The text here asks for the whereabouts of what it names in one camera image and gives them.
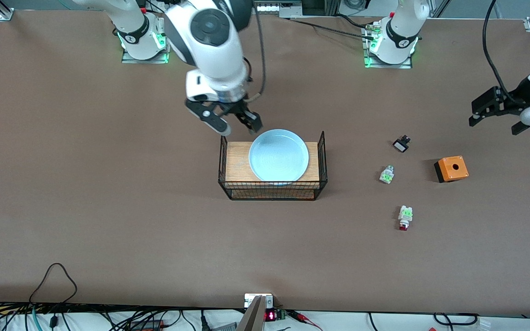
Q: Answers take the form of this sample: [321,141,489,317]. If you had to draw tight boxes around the light blue round plate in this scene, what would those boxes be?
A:
[248,129,310,183]

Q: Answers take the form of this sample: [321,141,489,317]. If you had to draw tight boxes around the red push button switch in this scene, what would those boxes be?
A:
[397,205,414,231]

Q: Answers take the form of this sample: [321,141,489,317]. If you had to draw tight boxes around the wooden board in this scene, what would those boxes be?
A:
[225,142,319,199]

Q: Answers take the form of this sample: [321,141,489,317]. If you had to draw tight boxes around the white electronic unit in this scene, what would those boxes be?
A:
[255,0,303,18]

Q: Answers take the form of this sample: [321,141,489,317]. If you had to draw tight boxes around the red test leads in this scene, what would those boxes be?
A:
[288,310,323,331]

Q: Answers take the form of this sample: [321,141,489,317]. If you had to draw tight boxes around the black power adapter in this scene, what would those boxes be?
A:
[129,320,164,331]

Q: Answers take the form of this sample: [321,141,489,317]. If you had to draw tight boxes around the black wire basket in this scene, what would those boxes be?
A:
[218,131,328,201]

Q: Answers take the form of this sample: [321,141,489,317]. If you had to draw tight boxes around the orange button enclosure box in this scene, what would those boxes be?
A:
[434,155,469,183]

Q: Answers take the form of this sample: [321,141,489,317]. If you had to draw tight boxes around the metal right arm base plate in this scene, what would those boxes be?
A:
[121,18,174,64]

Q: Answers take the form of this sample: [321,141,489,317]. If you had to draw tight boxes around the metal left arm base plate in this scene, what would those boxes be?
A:
[363,23,413,69]

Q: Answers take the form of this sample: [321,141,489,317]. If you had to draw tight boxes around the black cable on table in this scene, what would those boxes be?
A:
[288,17,377,40]

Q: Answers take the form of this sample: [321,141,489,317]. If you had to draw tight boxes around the white mount plate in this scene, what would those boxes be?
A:
[245,293,273,308]

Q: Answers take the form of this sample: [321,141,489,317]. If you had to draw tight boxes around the grey metal camera bar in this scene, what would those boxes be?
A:
[236,296,265,331]

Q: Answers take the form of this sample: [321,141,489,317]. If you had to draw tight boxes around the black coiled cable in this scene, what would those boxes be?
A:
[433,313,480,326]

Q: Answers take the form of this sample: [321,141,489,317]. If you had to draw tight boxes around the black looped cable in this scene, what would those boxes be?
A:
[29,263,78,304]

